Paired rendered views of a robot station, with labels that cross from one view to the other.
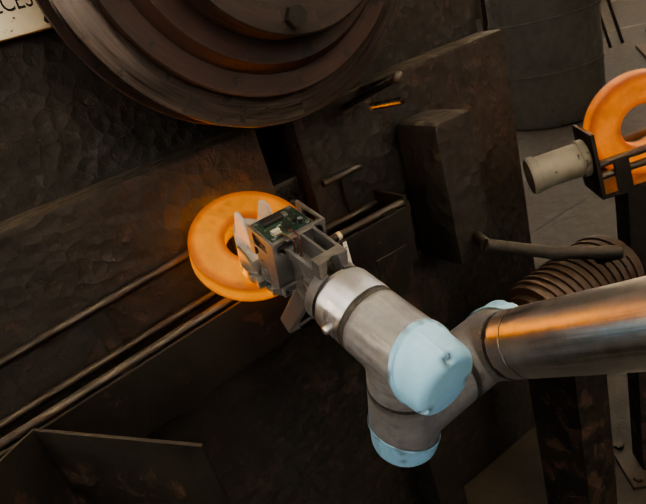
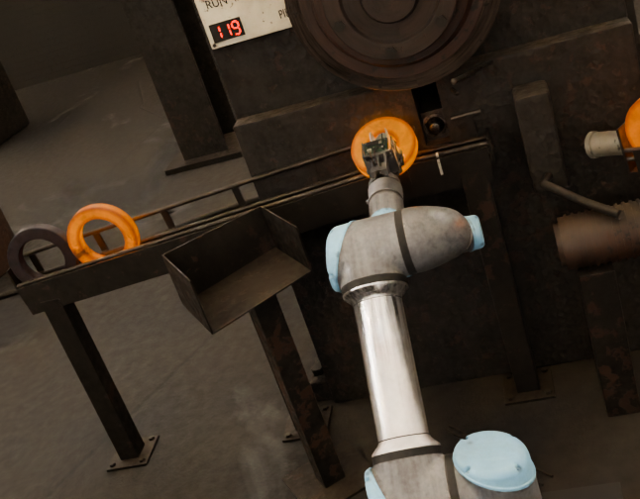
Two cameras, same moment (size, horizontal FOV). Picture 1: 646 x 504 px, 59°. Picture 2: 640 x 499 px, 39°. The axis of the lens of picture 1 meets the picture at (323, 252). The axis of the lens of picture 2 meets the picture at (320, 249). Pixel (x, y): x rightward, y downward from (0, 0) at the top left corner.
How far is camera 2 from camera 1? 1.53 m
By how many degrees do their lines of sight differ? 38
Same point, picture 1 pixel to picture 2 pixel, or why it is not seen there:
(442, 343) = not seen: hidden behind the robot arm
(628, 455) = not seen: outside the picture
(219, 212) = (374, 127)
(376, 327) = (373, 205)
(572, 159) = (610, 142)
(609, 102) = (635, 110)
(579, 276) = (594, 223)
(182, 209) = (361, 119)
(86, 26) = (308, 43)
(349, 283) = (378, 184)
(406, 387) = not seen: hidden behind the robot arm
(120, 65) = (321, 58)
